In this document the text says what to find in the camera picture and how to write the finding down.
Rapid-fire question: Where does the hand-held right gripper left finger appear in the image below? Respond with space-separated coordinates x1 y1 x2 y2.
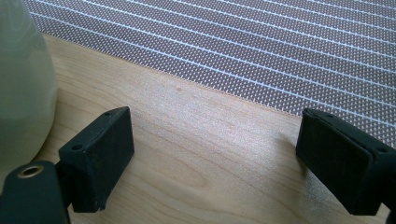
58 105 135 214

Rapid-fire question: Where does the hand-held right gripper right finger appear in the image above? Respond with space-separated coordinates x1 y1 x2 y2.
295 107 396 217

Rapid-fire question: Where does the large pale green bowl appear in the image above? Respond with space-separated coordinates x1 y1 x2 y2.
0 0 59 189

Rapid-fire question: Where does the striped woven placemat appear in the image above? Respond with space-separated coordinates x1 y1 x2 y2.
22 0 396 149

